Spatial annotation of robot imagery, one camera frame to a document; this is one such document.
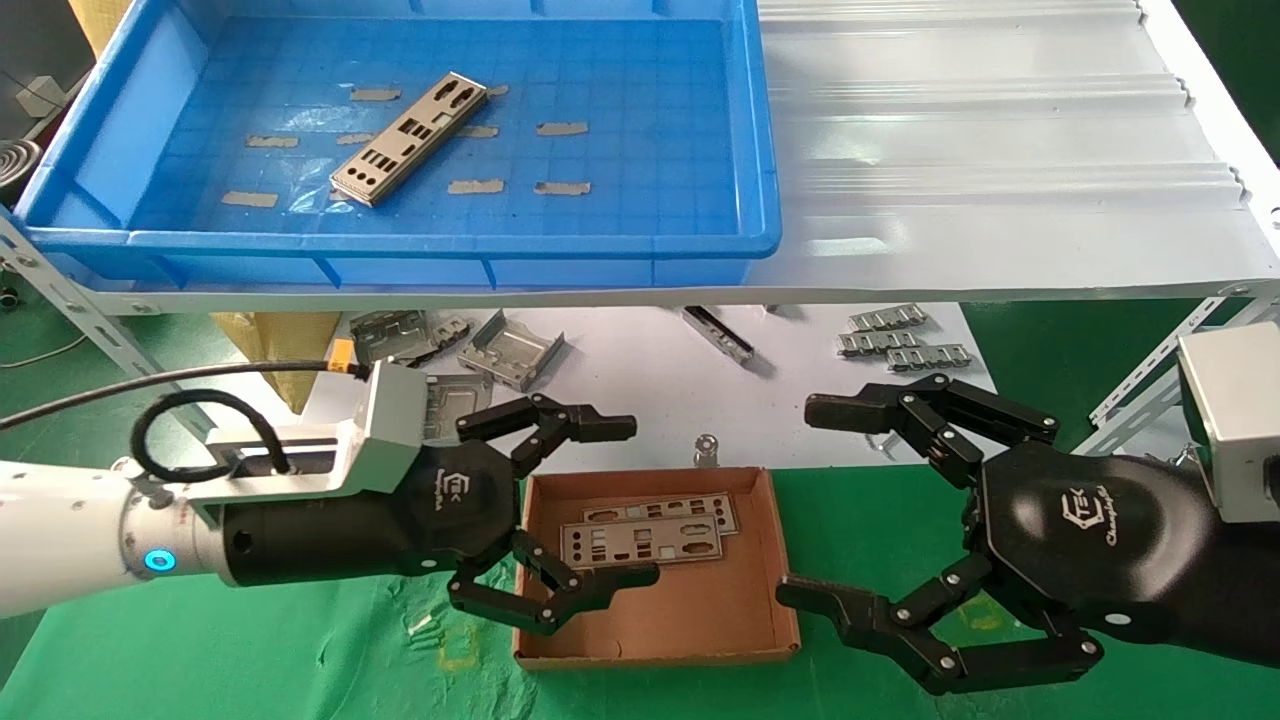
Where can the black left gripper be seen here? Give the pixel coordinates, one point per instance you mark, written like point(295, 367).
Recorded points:
point(350, 535)

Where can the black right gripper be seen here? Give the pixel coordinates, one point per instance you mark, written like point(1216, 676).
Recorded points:
point(1090, 530)

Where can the silver computer io shield plate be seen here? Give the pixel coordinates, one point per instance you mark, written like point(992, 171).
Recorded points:
point(730, 518)
point(705, 545)
point(410, 135)

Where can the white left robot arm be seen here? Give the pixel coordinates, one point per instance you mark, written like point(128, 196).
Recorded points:
point(60, 540)

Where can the shallow brown cardboard box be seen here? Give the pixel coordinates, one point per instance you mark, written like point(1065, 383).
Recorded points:
point(680, 610)

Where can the blue plastic tray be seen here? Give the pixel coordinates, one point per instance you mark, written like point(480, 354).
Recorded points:
point(650, 150)

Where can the tan cardboard piece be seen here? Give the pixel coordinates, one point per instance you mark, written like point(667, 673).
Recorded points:
point(95, 22)

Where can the grey notched metal plate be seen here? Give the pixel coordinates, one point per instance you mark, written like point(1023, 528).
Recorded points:
point(460, 395)

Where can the silver multi-port connector shield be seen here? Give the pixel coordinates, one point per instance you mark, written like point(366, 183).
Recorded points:
point(878, 343)
point(887, 318)
point(930, 357)

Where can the small silver connector shield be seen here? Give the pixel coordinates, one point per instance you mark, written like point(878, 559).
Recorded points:
point(450, 328)

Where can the grey stamped metal plate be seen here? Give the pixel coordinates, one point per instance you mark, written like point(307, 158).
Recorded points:
point(395, 335)

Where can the white perforated shelf brace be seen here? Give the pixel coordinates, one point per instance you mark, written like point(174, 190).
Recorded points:
point(1150, 365)

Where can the yellow plastic bag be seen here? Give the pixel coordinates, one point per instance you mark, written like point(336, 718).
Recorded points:
point(285, 340)

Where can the white metal shelf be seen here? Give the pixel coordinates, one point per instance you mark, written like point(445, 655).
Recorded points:
point(950, 150)

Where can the white power adapter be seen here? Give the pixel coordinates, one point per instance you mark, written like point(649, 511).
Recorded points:
point(42, 95)

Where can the grey u-shaped metal bracket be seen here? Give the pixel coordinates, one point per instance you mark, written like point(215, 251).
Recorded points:
point(510, 350)

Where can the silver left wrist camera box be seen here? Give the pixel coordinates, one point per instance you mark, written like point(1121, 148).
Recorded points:
point(390, 420)

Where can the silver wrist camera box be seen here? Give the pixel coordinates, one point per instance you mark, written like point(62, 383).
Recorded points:
point(1240, 420)
point(390, 420)

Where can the narrow grey metal bracket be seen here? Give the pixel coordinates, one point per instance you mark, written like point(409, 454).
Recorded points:
point(718, 335)

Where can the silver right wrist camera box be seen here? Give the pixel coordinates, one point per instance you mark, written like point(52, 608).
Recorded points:
point(1240, 420)

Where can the white perforated shelf post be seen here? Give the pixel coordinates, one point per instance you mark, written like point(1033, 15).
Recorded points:
point(100, 325)

